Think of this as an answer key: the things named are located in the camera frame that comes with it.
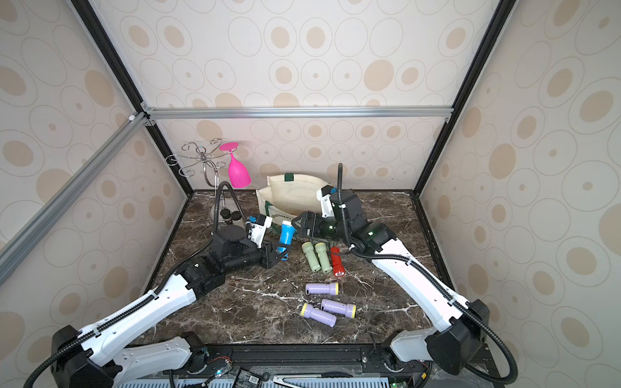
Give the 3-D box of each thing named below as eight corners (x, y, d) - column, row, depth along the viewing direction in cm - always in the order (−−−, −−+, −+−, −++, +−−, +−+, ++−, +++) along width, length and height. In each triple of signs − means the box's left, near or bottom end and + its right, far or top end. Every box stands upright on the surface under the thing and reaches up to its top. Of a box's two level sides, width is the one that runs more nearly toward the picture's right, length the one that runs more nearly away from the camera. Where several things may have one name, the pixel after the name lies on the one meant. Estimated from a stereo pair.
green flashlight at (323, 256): (323, 273, 93) (324, 270, 91) (315, 247, 101) (315, 244, 99) (334, 270, 94) (334, 268, 92) (324, 244, 102) (325, 241, 100)
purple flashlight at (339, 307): (319, 310, 85) (320, 306, 82) (322, 300, 88) (323, 295, 84) (354, 320, 83) (355, 316, 80) (355, 309, 86) (357, 305, 82)
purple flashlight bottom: (299, 316, 84) (299, 312, 81) (304, 305, 87) (303, 301, 83) (333, 330, 81) (334, 327, 78) (337, 319, 84) (338, 315, 80)
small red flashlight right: (334, 277, 93) (334, 274, 91) (329, 250, 100) (329, 247, 99) (345, 276, 93) (345, 273, 91) (339, 249, 101) (339, 246, 99)
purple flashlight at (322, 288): (305, 296, 89) (305, 292, 86) (305, 286, 91) (305, 282, 88) (338, 296, 89) (338, 292, 86) (337, 286, 91) (338, 282, 88)
